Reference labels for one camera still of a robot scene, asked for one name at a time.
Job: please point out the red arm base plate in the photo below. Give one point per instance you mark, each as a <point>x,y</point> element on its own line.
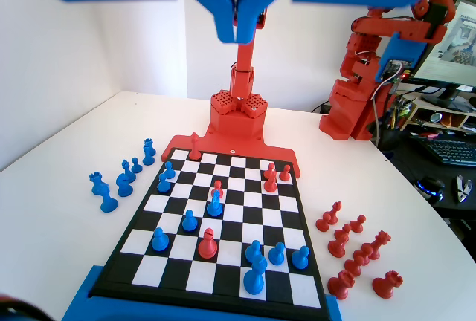
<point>223,144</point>

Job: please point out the black computer monitor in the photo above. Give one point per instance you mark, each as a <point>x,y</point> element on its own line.
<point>457,38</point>

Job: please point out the blue pawn chess piece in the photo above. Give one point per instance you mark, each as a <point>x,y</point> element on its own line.
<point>254,248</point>
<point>277,255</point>
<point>163,184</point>
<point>169,171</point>
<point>300,258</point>
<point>136,165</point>
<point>160,240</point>
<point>189,221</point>

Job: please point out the blue controller board holder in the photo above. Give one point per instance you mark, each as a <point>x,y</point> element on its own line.
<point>399,50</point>

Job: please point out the red rook chess piece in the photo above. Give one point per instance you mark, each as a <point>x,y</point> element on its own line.
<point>340,287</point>
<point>386,287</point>

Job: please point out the black computer mouse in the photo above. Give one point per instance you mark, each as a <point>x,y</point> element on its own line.
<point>431,187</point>

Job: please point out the blue rook chess piece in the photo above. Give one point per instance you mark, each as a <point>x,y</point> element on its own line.
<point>96,180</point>
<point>148,143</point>

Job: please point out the red queen chess piece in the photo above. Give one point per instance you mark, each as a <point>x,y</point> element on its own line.
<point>375,248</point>

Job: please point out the large red piece front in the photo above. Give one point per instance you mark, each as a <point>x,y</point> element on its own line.
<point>193,148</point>

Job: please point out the black pen holder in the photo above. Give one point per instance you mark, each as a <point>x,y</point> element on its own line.
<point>390,135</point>

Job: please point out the black desk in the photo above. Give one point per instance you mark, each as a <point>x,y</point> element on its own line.
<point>409,165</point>

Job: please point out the blue knight chess piece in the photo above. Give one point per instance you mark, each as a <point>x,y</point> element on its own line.
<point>148,158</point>
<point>124,186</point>

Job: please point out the red robot arm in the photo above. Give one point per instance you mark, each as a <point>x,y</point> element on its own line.
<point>238,116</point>

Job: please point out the blue arm base plate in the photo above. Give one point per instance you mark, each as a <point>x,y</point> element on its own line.
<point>80,298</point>

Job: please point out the red knight chess piece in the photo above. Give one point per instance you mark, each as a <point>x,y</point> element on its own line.
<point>337,248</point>

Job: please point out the wooden desk shelf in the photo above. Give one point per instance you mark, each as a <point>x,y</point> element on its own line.
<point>420,103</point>

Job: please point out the blue king chess piece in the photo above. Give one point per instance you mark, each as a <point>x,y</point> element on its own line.
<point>254,280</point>

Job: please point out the black keyboard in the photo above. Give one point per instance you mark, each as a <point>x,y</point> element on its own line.
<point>450,150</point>

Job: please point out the black white chessboard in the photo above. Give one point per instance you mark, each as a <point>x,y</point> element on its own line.
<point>238,224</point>

